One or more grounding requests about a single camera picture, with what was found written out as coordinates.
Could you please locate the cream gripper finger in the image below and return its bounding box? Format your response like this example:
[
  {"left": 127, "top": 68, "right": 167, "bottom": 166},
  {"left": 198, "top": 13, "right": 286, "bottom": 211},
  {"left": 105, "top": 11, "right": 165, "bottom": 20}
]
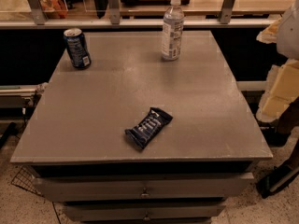
[
  {"left": 256, "top": 18, "right": 282, "bottom": 44},
  {"left": 256, "top": 59, "right": 299, "bottom": 122}
]

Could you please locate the clear plastic water bottle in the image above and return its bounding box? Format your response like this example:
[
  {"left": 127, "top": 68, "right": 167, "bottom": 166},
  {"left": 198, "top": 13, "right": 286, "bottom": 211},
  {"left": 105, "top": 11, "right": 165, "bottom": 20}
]
[{"left": 161, "top": 0, "right": 184, "bottom": 61}]

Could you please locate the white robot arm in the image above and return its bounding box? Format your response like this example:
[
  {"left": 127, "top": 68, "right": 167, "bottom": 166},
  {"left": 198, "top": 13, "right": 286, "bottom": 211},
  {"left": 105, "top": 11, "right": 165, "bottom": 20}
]
[{"left": 257, "top": 0, "right": 299, "bottom": 122}]

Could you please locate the blue rxbar blueberry wrapper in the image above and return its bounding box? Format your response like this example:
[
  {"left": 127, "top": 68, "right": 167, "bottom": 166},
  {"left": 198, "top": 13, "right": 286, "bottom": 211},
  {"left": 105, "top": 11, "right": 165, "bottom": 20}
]
[{"left": 124, "top": 107, "right": 173, "bottom": 149}]

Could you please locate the blue soda can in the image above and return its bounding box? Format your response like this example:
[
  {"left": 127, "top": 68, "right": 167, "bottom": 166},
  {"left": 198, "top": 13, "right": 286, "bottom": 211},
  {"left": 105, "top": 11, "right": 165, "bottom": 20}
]
[{"left": 64, "top": 28, "right": 92, "bottom": 69}]

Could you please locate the orange snack bag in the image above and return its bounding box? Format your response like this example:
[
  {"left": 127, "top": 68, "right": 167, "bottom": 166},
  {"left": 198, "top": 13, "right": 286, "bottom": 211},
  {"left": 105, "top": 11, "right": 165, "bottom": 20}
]
[{"left": 39, "top": 0, "right": 67, "bottom": 19}]

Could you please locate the grey upper drawer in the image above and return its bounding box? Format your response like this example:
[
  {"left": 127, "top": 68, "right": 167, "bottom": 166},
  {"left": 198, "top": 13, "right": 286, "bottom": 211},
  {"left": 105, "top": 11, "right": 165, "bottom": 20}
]
[{"left": 33, "top": 173, "right": 253, "bottom": 203}]

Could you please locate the grey drawer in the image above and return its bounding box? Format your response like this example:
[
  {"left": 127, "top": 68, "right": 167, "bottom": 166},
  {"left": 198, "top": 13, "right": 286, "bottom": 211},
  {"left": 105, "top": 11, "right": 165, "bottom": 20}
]
[
  {"left": 64, "top": 203, "right": 225, "bottom": 222},
  {"left": 33, "top": 173, "right": 253, "bottom": 203}
]

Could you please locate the grey lower drawer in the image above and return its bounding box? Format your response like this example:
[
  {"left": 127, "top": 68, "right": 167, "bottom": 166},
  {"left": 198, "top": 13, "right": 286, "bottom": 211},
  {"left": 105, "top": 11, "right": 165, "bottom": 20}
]
[{"left": 64, "top": 203, "right": 225, "bottom": 222}]

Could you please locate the metal window rail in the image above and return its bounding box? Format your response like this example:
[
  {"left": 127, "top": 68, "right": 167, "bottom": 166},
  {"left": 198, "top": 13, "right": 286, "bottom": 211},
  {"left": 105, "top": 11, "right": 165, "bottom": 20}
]
[{"left": 0, "top": 19, "right": 276, "bottom": 30}]

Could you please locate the wire mesh rack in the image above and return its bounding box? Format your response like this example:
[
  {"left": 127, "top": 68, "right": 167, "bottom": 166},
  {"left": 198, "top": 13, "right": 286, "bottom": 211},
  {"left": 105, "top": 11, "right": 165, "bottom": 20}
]
[{"left": 11, "top": 167, "right": 40, "bottom": 196}]

